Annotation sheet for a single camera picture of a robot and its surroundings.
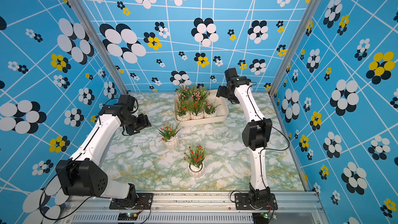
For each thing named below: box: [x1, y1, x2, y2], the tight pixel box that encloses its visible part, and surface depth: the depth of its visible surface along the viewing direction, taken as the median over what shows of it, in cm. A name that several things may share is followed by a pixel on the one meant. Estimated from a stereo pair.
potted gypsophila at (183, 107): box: [176, 96, 192, 121], surface depth 99 cm
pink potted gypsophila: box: [189, 86, 211, 102], surface depth 101 cm
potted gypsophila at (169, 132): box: [153, 121, 182, 150], surface depth 88 cm
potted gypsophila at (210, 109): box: [203, 100, 222, 118], surface depth 100 cm
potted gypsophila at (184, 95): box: [174, 85, 195, 108], surface depth 103 cm
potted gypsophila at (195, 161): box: [183, 145, 206, 179], surface depth 79 cm
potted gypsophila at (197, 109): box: [189, 99, 205, 120], surface depth 100 cm
